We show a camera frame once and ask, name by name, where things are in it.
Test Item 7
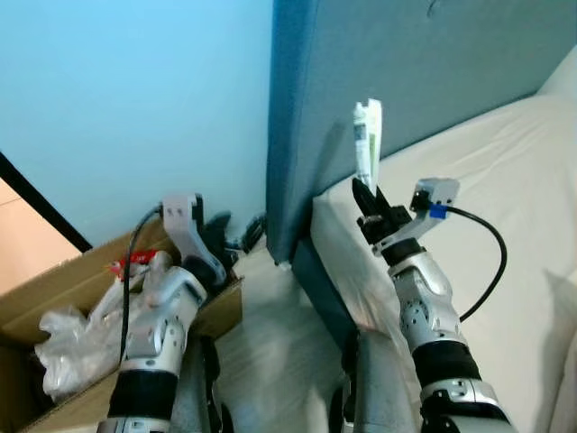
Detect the black baseboard strip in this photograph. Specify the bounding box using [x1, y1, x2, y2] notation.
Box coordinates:
[0, 152, 94, 253]

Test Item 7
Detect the grey robot left leg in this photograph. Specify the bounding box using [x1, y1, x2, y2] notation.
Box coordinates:
[171, 336, 226, 433]

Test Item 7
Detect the grey robot leg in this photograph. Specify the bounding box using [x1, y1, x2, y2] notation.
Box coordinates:
[343, 329, 420, 433]
[171, 336, 226, 433]

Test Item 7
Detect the red white snack wrapper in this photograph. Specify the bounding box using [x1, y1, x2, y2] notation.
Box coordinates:
[108, 251, 159, 276]

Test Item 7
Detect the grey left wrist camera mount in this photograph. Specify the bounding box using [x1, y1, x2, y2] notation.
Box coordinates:
[162, 192, 226, 281]

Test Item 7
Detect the blue upholstered headboard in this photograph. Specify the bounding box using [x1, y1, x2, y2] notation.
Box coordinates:
[266, 0, 577, 267]

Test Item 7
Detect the brown cardboard box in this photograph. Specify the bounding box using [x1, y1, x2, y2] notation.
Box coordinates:
[0, 216, 244, 433]

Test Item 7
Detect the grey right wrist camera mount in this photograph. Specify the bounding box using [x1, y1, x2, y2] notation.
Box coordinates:
[383, 177, 461, 255]

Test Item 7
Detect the cream sheeted mattress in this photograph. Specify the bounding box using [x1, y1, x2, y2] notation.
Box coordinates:
[309, 45, 577, 433]

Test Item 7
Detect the grey robot right leg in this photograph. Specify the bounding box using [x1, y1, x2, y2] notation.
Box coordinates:
[343, 329, 420, 433]

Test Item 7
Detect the clear plastic bag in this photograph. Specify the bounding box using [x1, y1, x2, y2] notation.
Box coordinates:
[34, 271, 136, 402]

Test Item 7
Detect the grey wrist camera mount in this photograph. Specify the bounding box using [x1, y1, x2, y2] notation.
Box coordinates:
[162, 192, 226, 281]
[383, 177, 461, 255]

